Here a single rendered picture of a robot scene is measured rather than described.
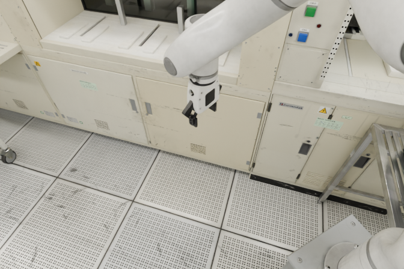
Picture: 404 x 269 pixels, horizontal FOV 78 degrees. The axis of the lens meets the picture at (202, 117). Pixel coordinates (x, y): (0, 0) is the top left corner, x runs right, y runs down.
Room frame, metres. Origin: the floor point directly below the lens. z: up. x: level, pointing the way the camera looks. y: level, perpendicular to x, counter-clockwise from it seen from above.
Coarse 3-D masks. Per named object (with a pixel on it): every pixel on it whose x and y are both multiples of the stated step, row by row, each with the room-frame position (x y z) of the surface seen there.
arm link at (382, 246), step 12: (396, 228) 0.21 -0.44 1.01; (372, 240) 0.20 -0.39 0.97; (384, 240) 0.18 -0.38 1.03; (396, 240) 0.16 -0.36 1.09; (372, 252) 0.17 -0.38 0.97; (384, 252) 0.15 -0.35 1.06; (396, 252) 0.13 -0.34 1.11; (372, 264) 0.15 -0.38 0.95; (384, 264) 0.14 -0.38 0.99; (396, 264) 0.12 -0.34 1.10
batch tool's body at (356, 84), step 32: (320, 0) 0.90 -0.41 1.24; (288, 32) 0.92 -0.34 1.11; (320, 32) 0.89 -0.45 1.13; (288, 64) 0.91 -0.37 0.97; (320, 64) 0.88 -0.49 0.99; (352, 64) 1.05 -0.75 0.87; (288, 96) 0.89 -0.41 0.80; (320, 96) 0.85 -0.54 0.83; (352, 96) 0.82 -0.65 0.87; (384, 96) 0.82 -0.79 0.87; (288, 128) 0.88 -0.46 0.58; (320, 128) 0.83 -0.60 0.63; (352, 128) 0.80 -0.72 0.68; (256, 160) 0.91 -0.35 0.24; (288, 160) 0.86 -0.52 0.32; (320, 160) 0.81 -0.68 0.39
